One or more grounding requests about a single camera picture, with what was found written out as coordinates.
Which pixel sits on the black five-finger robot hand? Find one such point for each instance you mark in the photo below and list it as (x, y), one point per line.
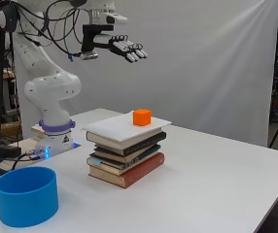
(122, 45)

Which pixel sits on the white hanging backdrop sheet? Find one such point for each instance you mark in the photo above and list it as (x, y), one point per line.
(194, 64)

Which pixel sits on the black-covered book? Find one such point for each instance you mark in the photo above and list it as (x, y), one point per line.
(139, 144)

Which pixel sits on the red hardcover book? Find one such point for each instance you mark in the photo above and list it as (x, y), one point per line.
(129, 174)

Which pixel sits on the light blue book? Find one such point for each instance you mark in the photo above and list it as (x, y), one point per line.
(113, 163)

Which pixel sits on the white seven-joint robot arm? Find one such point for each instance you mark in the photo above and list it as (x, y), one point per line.
(50, 84)

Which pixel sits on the orange cube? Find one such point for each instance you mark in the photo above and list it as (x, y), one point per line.
(142, 117)

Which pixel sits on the dark green book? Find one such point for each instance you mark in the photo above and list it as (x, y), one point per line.
(129, 156)

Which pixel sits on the cream-covered book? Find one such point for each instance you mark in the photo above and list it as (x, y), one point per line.
(126, 140)

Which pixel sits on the blue round tub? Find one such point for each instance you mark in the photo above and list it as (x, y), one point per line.
(27, 196)

